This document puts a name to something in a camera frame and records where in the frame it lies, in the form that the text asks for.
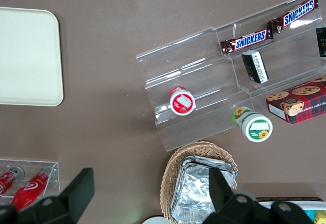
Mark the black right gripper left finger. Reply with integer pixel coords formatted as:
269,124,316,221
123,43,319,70
0,168,95,224

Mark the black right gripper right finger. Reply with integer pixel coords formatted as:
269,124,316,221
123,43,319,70
202,168,314,224

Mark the white rectangular snack tray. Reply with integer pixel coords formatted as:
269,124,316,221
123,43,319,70
256,197,326,224

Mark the oval wicker basket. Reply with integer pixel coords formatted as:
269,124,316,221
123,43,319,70
159,140,239,222

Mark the cream plastic tray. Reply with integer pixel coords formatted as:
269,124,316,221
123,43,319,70
0,7,64,107

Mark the clear acrylic bottle rack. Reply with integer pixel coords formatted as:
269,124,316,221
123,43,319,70
0,158,61,206

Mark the aluminium foil container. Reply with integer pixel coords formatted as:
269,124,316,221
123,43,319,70
171,157,237,221
181,154,238,181

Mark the red Coca-Cola bottle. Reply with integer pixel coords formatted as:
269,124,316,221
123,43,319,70
10,165,54,212
0,166,25,199

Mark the green sunflower yogurt cup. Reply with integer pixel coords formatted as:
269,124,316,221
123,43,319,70
231,106,274,143

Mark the red strawberry yogurt cup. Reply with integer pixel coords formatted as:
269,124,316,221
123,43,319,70
169,86,197,117

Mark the yellow snack packet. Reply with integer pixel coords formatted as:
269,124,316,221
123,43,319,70
314,210,326,224

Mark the red tartan cookie box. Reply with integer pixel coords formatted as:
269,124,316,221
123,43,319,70
265,75,326,125

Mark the black chocolate box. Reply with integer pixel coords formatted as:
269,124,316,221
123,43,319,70
241,50,269,85
315,26,326,58

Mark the clear acrylic tiered stand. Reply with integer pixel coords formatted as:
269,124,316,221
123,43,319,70
135,0,326,151

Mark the Snickers chocolate bar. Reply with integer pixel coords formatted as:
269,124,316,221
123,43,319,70
267,0,320,34
220,27,275,58

